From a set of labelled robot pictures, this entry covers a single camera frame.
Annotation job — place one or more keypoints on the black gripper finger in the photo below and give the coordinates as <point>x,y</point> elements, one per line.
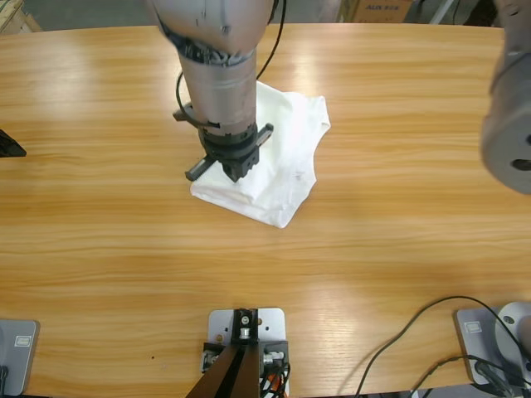
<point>10,147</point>

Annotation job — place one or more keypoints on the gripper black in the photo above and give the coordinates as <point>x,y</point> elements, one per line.
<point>232,149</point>

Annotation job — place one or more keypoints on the white t-shirt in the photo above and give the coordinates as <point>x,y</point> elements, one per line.
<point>290,157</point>

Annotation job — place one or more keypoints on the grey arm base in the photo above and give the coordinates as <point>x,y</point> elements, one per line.
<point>477,348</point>
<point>20,365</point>

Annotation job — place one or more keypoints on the wooden crate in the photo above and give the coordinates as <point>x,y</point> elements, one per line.
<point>16,14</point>

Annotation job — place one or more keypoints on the cardboard box with AUX print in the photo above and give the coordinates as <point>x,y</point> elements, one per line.
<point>381,10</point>

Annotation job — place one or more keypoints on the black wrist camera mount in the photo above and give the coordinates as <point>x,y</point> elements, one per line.
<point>184,114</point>

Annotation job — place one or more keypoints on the black post clamp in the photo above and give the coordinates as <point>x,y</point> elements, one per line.
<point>251,336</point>

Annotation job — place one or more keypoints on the black side bracket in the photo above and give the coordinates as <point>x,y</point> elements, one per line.
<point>280,348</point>
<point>211,352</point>

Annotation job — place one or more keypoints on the grey metal frame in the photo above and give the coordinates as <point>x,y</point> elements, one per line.
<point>441,12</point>

